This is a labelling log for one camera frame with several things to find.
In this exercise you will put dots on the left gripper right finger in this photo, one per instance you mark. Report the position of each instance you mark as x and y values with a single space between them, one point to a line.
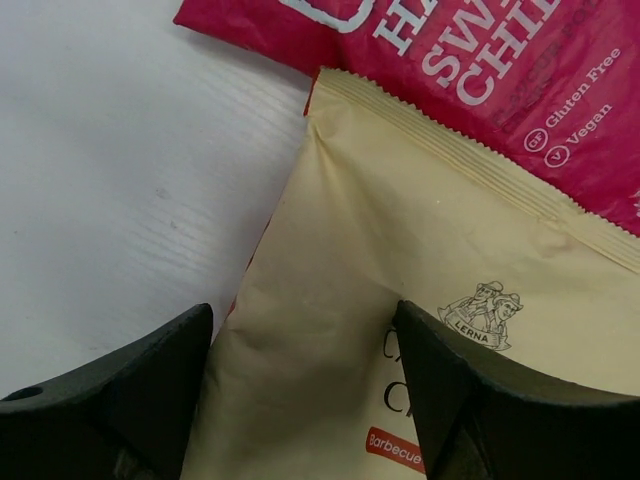
480 415

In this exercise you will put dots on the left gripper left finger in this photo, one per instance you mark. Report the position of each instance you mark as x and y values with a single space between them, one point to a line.
125 415

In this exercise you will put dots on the red cream cassava chips bag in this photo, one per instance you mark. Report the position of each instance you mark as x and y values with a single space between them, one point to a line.
305 378

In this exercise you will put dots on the pink REAL crisps bag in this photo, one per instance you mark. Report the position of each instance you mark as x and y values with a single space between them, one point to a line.
551 84

